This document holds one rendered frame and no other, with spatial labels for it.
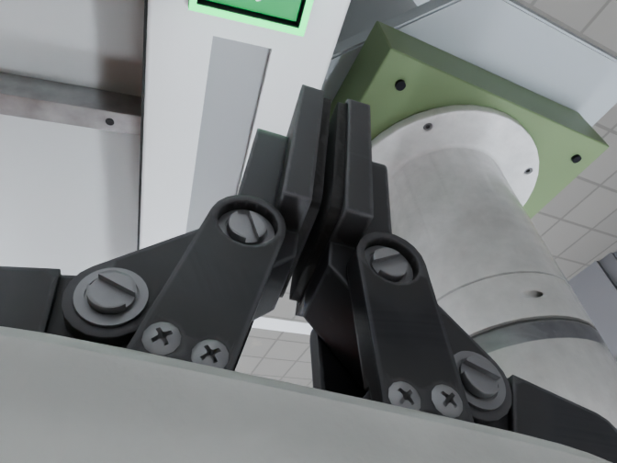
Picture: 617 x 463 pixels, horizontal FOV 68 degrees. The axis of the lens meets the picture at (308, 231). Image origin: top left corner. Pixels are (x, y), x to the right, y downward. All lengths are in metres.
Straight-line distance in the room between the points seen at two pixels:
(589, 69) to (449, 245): 0.25
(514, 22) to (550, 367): 0.29
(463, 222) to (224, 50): 0.21
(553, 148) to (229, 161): 0.31
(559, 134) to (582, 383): 0.25
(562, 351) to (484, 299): 0.05
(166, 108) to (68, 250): 0.35
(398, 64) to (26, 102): 0.29
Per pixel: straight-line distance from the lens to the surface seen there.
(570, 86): 0.53
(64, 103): 0.42
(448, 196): 0.38
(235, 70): 0.26
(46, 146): 0.49
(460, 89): 0.40
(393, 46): 0.38
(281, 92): 0.26
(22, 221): 0.57
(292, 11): 0.24
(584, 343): 0.32
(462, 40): 0.45
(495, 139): 0.43
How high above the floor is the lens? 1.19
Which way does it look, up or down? 42 degrees down
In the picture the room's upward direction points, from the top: 171 degrees clockwise
